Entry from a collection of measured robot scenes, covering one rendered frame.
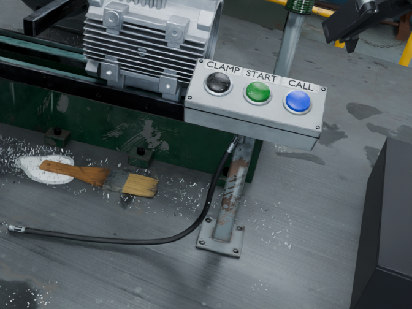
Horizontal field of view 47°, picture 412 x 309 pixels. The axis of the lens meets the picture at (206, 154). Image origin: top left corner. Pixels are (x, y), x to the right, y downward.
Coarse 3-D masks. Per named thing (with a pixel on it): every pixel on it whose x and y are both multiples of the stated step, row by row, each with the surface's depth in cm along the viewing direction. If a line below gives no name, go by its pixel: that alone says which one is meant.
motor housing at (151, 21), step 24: (168, 0) 76; (192, 0) 75; (216, 0) 76; (96, 24) 75; (144, 24) 74; (192, 24) 75; (216, 24) 88; (96, 48) 78; (120, 48) 77; (144, 48) 76; (168, 48) 76; (192, 48) 75; (120, 72) 79; (144, 72) 78; (192, 72) 77
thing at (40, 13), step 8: (56, 0) 85; (64, 0) 86; (72, 0) 88; (80, 0) 92; (40, 8) 80; (48, 8) 81; (56, 8) 82; (64, 8) 85; (72, 8) 89; (32, 16) 77; (40, 16) 77; (48, 16) 80; (56, 16) 83; (64, 16) 86; (24, 24) 76; (32, 24) 76; (40, 24) 78; (48, 24) 81; (24, 32) 77; (32, 32) 76; (40, 32) 79
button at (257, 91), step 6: (252, 84) 58; (258, 84) 58; (264, 84) 58; (246, 90) 58; (252, 90) 58; (258, 90) 58; (264, 90) 58; (252, 96) 57; (258, 96) 57; (264, 96) 57
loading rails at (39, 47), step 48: (0, 48) 94; (48, 48) 94; (0, 96) 88; (48, 96) 86; (96, 96) 83; (144, 96) 82; (48, 144) 87; (96, 144) 89; (144, 144) 88; (192, 144) 86
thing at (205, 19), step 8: (88, 0) 74; (96, 0) 74; (200, 16) 73; (208, 16) 73; (200, 24) 73; (208, 24) 73; (88, 64) 81; (96, 64) 81; (88, 72) 82; (96, 72) 81
